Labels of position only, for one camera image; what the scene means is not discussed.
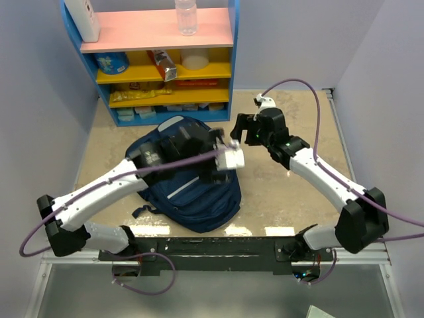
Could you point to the yellow snack packet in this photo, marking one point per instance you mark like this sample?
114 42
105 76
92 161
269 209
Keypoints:
119 96

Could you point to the blue wooden shelf unit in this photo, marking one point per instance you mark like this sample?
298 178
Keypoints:
145 71

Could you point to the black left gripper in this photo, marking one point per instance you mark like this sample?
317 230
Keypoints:
207 173

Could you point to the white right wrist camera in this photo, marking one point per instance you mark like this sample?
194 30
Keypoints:
263 102

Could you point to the orange snack bag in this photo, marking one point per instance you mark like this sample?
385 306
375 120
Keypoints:
164 64

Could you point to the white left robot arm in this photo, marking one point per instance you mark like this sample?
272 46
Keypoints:
66 219

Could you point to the blue round tin can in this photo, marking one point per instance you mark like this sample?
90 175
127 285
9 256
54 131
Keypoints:
112 63

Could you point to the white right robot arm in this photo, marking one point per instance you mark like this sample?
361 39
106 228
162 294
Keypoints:
361 220

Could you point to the aluminium frame rail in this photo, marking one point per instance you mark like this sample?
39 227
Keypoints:
373 254

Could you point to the white paper corner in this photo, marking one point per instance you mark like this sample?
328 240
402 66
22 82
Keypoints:
315 312

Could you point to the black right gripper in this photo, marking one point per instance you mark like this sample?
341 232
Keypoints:
246 122

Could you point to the white round container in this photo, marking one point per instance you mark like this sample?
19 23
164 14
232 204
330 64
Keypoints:
195 58

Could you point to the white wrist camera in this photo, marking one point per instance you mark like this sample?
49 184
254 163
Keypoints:
263 102
230 156

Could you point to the white rectangular box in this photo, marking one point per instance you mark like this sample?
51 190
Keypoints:
85 19

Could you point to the clear plastic water bottle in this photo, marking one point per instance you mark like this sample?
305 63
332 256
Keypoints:
186 12

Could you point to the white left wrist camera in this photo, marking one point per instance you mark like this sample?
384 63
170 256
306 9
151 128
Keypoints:
230 156

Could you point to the orange flat box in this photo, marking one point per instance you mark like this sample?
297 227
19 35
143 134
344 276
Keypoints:
197 83

